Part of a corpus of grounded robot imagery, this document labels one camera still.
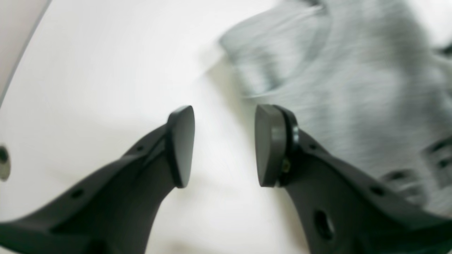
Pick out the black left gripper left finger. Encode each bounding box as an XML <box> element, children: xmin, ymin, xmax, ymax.
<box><xmin>1</xmin><ymin>105</ymin><xmax>195</xmax><ymax>254</ymax></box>

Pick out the grey Hugging Face T-shirt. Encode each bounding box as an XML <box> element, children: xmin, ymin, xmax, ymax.
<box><xmin>220</xmin><ymin>0</ymin><xmax>452</xmax><ymax>216</ymax></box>

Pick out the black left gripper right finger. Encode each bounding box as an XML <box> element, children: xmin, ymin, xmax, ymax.
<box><xmin>255</xmin><ymin>104</ymin><xmax>451</xmax><ymax>254</ymax></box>

